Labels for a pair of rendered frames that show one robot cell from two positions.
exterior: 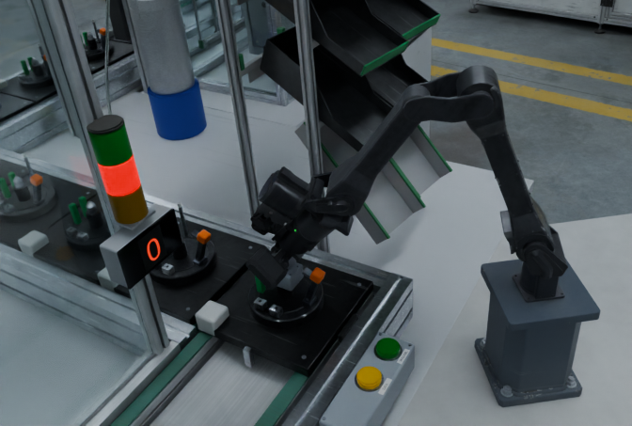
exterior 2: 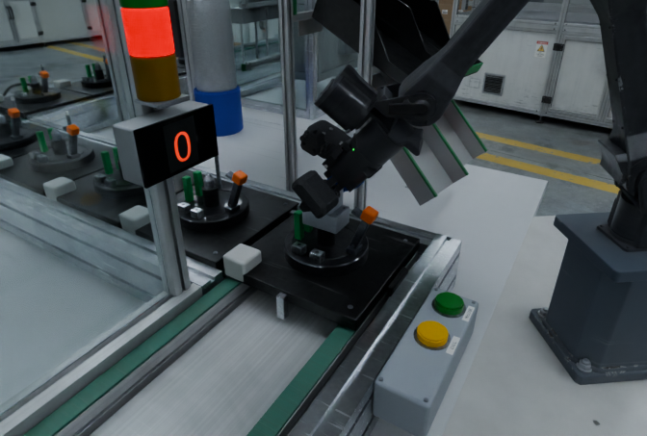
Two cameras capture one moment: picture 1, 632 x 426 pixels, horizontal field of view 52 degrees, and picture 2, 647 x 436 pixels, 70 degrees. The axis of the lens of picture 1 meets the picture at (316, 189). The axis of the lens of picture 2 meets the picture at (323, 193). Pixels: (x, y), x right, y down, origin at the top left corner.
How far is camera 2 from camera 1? 0.48 m
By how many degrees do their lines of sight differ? 7
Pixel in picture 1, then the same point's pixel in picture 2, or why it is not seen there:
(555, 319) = not seen: outside the picture
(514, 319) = (620, 267)
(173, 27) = (222, 30)
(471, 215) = (496, 203)
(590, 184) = not seen: hidden behind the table
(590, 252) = not seen: hidden behind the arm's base
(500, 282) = (585, 232)
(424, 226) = (452, 209)
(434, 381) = (492, 351)
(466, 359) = (522, 330)
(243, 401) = (272, 356)
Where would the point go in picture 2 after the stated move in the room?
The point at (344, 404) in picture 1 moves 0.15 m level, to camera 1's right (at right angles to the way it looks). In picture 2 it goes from (405, 364) to (524, 360)
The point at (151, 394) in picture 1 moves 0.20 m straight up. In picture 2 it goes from (162, 340) to (134, 211)
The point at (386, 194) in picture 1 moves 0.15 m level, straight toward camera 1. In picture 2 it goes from (427, 160) to (437, 193)
